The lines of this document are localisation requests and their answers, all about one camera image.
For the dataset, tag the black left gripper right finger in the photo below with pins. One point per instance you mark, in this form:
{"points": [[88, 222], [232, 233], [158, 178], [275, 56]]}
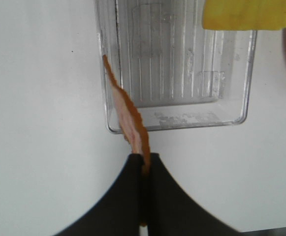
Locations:
{"points": [[172, 212]]}

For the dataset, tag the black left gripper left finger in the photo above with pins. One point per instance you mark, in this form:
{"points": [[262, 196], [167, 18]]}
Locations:
{"points": [[117, 213]]}

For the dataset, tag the pale pink bacon strip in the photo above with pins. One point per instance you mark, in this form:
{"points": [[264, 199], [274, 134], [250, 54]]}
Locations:
{"points": [[135, 133]]}

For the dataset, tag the clear left plastic tray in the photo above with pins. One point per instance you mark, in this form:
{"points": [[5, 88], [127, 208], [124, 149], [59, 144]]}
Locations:
{"points": [[178, 74]]}

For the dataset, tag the yellow cheese slice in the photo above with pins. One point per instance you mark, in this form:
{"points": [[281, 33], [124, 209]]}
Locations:
{"points": [[244, 15]]}

